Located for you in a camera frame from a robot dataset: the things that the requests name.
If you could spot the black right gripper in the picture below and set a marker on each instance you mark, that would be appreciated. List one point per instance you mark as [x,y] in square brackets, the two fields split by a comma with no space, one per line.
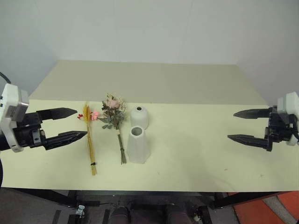
[278,133]

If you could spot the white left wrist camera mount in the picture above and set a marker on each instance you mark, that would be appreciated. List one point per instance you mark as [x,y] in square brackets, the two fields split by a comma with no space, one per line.
[9,105]

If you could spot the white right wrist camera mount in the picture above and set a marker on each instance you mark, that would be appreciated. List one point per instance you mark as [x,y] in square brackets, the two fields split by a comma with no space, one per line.
[288,103]

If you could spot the orange floor mat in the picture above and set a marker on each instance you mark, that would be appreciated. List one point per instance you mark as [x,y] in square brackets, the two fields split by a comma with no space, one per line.
[275,210]

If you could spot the pink rose dried bouquet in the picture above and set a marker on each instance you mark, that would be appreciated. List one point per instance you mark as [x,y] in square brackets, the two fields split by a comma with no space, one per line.
[114,117]

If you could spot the dark rounded shape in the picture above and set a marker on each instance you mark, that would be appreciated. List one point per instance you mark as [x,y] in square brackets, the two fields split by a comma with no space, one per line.
[119,215]

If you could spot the short round white vase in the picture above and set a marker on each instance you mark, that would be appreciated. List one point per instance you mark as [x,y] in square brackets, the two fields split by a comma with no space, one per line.
[139,119]

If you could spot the tall faceted white vase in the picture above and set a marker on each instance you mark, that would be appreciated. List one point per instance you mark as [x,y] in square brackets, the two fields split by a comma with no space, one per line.
[138,149]

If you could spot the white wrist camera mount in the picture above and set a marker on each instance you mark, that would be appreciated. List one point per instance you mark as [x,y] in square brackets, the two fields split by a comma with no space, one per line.
[288,103]
[9,105]

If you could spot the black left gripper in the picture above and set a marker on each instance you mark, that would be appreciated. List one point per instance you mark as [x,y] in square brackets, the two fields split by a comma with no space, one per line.
[30,136]

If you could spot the black metal table frame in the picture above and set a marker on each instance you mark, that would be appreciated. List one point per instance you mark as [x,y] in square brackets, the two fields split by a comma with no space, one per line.
[144,193]

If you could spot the pale yellow table sheet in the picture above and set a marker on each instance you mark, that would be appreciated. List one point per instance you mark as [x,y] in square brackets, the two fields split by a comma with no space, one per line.
[198,163]

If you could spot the yellow dried wheat bouquet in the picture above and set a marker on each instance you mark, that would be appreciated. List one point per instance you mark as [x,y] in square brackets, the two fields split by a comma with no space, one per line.
[90,144]

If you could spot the small caster wheel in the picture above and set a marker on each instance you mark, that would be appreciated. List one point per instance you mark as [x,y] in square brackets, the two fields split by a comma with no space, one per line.
[80,210]

